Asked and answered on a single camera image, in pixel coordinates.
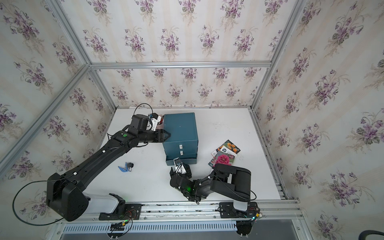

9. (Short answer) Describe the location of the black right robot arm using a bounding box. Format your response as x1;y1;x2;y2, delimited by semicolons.
170;164;253;203

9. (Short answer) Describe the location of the white vented strip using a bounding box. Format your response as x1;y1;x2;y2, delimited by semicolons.
63;221;237;235

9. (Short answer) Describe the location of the blue stapler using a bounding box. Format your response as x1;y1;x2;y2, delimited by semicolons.
118;163;134;173

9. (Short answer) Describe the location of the teal bottom drawer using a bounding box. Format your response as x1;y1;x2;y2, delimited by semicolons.
166;158;197;166

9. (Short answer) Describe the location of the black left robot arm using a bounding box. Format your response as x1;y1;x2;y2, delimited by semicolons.
46;113;171;222

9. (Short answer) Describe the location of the pink flower seed bag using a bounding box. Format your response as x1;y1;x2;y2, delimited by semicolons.
208;145;238;168

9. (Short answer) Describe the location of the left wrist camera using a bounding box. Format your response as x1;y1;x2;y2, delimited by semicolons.
149;113;158;131

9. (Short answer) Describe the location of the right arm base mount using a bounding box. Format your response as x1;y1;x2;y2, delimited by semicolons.
217;201;262;219

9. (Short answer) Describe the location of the aluminium front rail frame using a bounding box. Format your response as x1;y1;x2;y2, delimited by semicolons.
47;200;313;240

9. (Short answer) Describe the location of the magenta flower seed bag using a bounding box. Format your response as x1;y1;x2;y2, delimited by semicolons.
214;155;232;166

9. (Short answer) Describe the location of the teal three-drawer cabinet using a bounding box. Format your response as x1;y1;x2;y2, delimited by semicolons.
163;113;199;159

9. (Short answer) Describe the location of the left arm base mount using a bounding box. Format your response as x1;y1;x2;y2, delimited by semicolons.
99;193;143;221

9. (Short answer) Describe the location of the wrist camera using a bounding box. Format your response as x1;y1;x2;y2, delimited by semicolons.
149;113;158;131
174;158;187;174

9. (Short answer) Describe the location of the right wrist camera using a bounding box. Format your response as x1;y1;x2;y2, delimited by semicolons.
174;158;187;174

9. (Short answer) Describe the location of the orange marigold seed bag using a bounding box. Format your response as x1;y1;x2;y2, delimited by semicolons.
215;140;241;154

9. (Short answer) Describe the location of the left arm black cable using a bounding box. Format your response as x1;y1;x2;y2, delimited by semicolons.
12;179;65;227

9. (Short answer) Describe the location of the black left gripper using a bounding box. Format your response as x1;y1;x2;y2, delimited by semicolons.
138;129;172;145

